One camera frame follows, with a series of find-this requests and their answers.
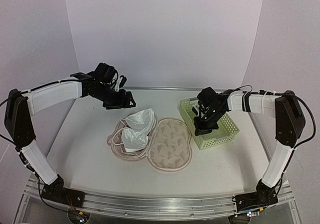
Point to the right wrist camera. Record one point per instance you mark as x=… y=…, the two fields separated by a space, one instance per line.
x=197 y=110

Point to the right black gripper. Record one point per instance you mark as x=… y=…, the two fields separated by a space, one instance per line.
x=200 y=129

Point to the pale yellow plastic basket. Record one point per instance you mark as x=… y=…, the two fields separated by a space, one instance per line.
x=227 y=128

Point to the white satin bra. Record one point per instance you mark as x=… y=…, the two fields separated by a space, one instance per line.
x=135 y=130

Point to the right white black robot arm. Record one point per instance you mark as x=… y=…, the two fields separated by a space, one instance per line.
x=282 y=108

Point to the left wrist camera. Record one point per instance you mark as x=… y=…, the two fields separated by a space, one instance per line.
x=120 y=83

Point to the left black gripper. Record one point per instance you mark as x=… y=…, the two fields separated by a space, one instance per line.
x=121 y=103

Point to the floral mesh laundry bag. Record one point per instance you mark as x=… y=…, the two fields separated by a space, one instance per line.
x=168 y=149

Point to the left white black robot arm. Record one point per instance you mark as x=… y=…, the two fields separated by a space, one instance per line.
x=21 y=106

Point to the aluminium front rail frame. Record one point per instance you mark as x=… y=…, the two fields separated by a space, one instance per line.
x=91 y=206

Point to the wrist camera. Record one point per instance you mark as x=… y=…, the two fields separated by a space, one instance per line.
x=197 y=110
x=120 y=83

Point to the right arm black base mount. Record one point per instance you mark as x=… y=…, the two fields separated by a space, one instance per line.
x=262 y=197

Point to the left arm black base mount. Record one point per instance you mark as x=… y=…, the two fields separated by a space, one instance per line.
x=56 y=192

